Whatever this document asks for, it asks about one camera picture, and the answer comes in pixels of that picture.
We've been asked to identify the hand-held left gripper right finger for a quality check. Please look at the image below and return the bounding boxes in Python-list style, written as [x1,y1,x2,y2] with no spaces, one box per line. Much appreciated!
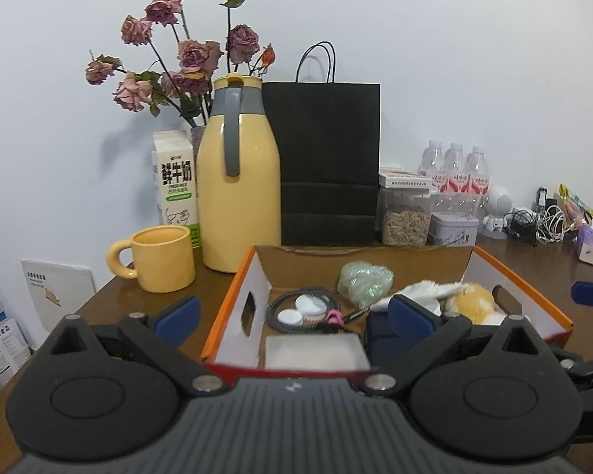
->
[361,293,544,398]

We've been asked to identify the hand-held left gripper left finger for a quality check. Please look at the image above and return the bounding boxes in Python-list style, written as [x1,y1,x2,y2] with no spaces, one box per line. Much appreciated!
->
[49,295,228,398]

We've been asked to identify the white tissue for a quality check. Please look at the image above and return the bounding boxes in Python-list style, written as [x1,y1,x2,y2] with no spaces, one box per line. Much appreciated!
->
[376,279,465,314]

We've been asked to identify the navy zip pouch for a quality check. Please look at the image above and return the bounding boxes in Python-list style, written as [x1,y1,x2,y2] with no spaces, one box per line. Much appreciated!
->
[364,308,443,371]

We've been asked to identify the yellow white plush hamster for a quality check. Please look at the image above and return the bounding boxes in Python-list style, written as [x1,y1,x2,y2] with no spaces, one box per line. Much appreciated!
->
[442,281,532,327]

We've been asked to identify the clear plastic wrap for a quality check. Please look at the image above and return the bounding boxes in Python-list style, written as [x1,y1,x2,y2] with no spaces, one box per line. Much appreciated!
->
[338,261,395,309]

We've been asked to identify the pink hair tie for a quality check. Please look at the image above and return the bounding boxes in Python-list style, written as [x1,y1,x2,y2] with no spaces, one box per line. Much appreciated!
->
[321,307,371,334]

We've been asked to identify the black braided cable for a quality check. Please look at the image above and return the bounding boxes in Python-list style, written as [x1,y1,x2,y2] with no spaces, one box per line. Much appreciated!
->
[266,286,344,334]

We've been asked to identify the large white ribbed lid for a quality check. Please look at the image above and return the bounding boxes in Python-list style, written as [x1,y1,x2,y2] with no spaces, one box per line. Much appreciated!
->
[295,295,327,319]

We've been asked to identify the white plastic package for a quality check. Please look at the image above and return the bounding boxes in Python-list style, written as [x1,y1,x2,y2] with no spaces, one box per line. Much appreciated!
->
[264,334,371,371]

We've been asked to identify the red cardboard box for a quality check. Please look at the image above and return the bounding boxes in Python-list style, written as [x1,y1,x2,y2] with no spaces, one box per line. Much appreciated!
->
[200,244,574,391]

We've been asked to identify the yellow mug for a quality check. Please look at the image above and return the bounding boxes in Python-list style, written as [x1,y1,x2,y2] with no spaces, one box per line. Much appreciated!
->
[105,225,197,293]

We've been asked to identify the colourful snack bag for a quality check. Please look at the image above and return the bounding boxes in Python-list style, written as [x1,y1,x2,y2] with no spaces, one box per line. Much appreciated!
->
[558,184,593,230]

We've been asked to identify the small printed tin box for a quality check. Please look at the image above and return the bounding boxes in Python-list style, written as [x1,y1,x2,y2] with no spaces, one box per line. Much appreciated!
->
[427,211,480,248]

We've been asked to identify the clear seed container white lid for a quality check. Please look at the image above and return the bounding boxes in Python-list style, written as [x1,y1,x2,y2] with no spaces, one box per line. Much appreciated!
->
[378,167,440,248]

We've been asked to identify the small dark spray bottle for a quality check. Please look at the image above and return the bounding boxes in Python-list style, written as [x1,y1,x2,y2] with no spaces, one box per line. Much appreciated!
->
[534,186,559,218]

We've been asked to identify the white paper box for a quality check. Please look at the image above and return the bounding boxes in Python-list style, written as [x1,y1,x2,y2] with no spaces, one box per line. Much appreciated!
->
[21,258,97,331]

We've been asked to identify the white robot-shaped speaker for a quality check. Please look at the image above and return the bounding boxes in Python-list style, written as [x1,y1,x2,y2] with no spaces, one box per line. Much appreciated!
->
[479,186,515,240]

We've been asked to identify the white milk carton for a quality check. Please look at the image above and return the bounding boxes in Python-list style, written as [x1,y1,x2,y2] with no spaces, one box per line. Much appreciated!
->
[151,129,201,248]

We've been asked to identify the yellow thermos jug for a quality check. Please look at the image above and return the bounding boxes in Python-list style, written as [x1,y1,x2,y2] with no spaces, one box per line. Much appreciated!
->
[196,73,282,273]

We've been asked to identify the clear water bottle red label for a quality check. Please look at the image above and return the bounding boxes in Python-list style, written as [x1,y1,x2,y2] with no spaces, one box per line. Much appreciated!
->
[444,142,469,215]
[465,145,491,220]
[417,139,448,213]

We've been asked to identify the glass flower vase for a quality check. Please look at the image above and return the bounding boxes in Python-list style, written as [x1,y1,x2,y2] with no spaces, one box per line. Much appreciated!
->
[190,126,209,169]

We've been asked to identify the blue white leaflets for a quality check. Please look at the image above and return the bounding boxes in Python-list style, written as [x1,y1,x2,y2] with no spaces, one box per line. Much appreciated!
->
[0,308,33,391]

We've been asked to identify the black paper bag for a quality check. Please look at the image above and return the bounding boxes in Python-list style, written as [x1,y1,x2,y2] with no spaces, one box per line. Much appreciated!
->
[261,42,382,246]

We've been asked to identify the dried pink rose bouquet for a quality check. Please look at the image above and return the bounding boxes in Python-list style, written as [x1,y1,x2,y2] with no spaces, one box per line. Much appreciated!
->
[84,0,278,129]

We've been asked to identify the white cable bundle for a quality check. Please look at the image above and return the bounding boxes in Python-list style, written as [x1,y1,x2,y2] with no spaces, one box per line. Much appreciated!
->
[536,205,579,245]

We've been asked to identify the black cable tangle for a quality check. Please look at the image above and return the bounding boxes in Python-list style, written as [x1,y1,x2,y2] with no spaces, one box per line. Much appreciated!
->
[504,207,539,245]

